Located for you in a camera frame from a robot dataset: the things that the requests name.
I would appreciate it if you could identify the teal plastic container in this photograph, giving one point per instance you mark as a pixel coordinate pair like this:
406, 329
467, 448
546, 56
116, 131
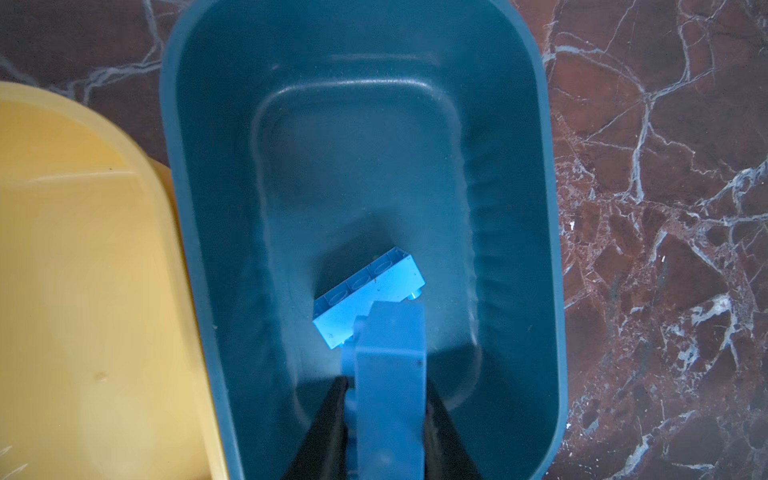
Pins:
307, 138

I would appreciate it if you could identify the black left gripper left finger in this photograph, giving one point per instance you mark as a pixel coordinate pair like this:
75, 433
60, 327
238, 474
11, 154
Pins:
322, 454

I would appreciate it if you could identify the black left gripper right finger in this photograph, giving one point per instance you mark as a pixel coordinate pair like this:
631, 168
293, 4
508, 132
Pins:
445, 455

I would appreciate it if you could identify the yellow plastic container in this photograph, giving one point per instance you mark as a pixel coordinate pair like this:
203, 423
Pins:
102, 370

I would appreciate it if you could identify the blue lego brick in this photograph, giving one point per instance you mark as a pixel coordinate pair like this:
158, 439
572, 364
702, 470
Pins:
385, 406
391, 277

